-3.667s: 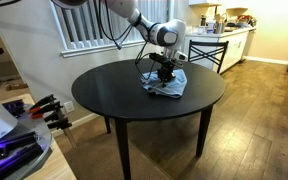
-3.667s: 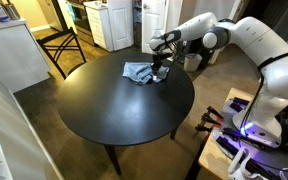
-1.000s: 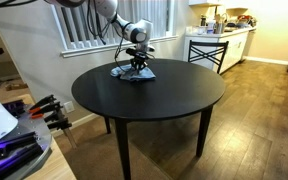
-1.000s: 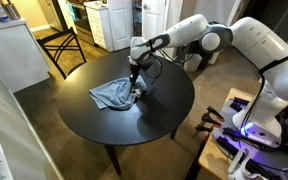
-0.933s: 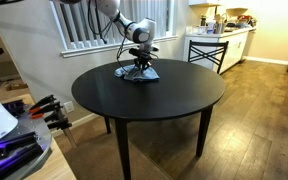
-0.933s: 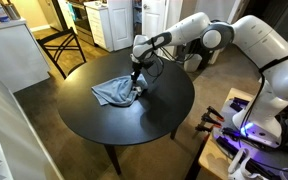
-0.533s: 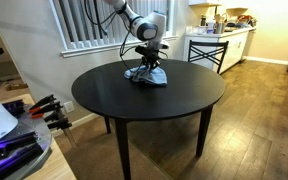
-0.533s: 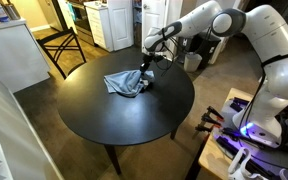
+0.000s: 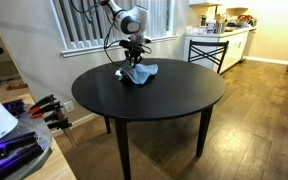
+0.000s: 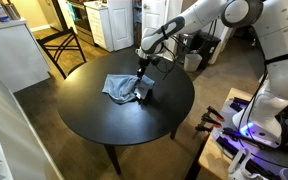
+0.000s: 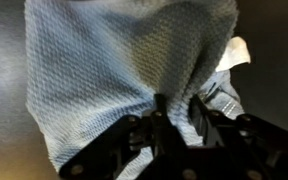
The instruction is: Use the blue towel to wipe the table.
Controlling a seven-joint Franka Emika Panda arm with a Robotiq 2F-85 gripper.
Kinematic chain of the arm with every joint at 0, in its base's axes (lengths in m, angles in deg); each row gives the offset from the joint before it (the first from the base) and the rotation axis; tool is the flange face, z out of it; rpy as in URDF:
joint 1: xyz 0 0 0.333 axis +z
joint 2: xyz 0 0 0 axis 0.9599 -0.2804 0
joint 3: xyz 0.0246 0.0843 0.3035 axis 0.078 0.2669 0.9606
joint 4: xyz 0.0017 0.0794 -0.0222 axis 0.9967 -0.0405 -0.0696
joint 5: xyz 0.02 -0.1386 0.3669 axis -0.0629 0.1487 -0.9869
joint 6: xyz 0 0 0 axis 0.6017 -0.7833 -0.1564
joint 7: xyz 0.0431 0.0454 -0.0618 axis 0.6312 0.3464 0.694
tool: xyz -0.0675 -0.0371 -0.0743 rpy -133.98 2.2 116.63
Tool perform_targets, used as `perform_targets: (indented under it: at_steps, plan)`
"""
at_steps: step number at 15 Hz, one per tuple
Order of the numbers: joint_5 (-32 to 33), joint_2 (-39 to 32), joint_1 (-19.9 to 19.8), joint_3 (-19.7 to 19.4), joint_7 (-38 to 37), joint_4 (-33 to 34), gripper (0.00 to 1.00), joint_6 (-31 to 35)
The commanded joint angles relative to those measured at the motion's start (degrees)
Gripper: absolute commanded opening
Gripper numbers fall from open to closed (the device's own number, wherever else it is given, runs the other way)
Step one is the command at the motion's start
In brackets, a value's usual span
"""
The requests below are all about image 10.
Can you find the white trash bin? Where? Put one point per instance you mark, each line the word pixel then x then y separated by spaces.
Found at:
pixel 193 63

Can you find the short black aluminium rails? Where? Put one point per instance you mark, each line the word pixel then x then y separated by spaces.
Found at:
pixel 239 104

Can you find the long black aluminium rails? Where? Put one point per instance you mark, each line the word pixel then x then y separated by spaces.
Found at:
pixel 232 148

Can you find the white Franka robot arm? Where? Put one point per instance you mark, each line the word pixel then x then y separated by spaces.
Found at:
pixel 284 30

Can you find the white panel door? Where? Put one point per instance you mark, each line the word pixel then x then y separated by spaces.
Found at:
pixel 152 15
pixel 122 26

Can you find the grey round robot base plate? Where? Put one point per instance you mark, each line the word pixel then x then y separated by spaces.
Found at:
pixel 277 163

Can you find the black bin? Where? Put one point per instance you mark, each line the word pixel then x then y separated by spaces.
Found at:
pixel 207 46

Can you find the black round table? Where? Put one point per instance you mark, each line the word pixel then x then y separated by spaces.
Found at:
pixel 100 116

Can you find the white VR controller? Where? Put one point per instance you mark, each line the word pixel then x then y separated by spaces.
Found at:
pixel 239 166

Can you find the black orange-tipped bar clamp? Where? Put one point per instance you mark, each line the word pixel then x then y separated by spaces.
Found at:
pixel 210 120
pixel 204 128
pixel 215 113

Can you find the white drawer cabinet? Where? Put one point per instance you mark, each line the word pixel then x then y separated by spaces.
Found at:
pixel 99 26

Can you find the metal canister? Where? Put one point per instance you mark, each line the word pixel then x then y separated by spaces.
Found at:
pixel 13 11

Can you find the blue towel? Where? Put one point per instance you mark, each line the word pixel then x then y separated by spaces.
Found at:
pixel 117 86

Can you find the white kitchen counter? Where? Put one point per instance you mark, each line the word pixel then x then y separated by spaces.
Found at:
pixel 14 56

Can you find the teal hanging dish towel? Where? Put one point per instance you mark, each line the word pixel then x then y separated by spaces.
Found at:
pixel 72 11

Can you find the black oven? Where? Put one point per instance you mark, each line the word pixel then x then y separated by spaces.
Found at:
pixel 84 23

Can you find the black cross-back chair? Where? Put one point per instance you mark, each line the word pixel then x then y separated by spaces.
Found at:
pixel 55 35

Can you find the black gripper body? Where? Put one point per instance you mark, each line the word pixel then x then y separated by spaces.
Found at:
pixel 143 64

